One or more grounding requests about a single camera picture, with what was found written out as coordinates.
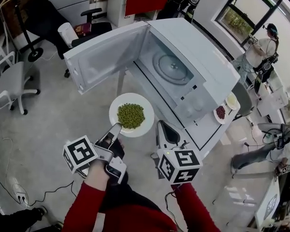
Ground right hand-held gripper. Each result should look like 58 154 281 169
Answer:
151 119 203 185

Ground white plate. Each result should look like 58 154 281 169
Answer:
108 92 155 138

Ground black framed window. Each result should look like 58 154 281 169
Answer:
211 0 285 51

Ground person's right forearm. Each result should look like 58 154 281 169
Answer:
173 182 222 232

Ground white power strip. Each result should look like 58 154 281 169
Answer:
12 184 30 205

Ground white microwave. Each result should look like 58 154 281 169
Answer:
62 17 241 126

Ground grey shell chair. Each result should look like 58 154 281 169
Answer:
231 82 255 121

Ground small plate with red beans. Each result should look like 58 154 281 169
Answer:
213 104 229 125

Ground white cylindrical bin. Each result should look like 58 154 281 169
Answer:
57 22 79 48

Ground red beans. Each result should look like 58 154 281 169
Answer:
216 105 227 119

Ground glass microwave turntable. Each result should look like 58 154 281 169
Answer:
152 51 194 86

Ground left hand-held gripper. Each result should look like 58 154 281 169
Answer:
62 122 128 185

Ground white desk with printed side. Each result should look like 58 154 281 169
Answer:
254 177 281 230

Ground black office chair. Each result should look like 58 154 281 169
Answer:
24 0 113 78

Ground white table with black lines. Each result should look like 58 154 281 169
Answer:
117 63 235 158

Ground grey office chair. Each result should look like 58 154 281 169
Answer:
0 51 41 116

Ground person's leg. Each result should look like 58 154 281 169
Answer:
0 205 48 230

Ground person's left forearm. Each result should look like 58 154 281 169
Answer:
61 163 110 232

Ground green pea food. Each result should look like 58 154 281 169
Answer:
117 102 145 130

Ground person's torso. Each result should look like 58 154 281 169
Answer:
96 170 181 232

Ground small plate with pale food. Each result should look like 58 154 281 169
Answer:
225 92 241 111

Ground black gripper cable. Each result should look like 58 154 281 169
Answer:
164 184 182 228

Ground dark red book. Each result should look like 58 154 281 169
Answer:
73 23 92 38

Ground black coat stand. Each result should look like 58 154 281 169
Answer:
13 5 44 63

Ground black floor cable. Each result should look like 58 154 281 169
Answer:
0 173 75 208

